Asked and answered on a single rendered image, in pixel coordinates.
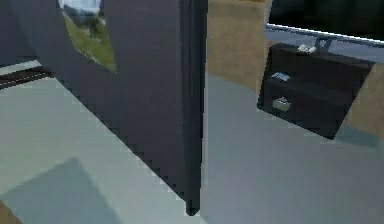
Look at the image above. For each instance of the pale green box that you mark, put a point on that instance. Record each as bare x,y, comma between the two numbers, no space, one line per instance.
281,104

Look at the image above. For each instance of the framed landscape picture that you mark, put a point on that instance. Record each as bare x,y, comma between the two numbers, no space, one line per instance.
89,36

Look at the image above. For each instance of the black television set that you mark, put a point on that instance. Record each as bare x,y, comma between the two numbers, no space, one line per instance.
328,20

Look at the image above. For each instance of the white crumpled object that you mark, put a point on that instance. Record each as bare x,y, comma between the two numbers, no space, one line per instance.
306,49

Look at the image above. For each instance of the black shelf cabinet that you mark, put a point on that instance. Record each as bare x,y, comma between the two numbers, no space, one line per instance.
313,93

